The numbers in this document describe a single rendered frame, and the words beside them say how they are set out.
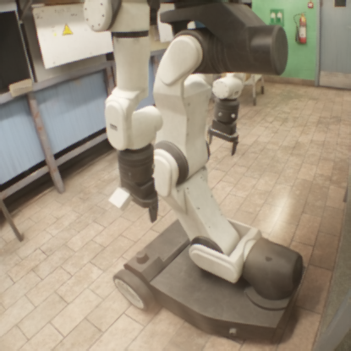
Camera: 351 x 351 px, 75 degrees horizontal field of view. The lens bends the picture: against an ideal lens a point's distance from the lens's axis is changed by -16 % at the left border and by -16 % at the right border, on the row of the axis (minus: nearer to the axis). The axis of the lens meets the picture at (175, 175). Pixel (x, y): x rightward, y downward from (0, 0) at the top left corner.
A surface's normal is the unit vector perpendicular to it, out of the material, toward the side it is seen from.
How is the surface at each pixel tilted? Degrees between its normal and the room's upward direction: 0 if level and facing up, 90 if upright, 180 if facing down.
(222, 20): 90
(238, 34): 90
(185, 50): 90
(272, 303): 0
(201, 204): 60
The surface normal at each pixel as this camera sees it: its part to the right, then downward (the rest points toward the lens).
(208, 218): 0.61, -0.22
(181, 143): -0.62, 0.46
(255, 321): -0.12, -0.86
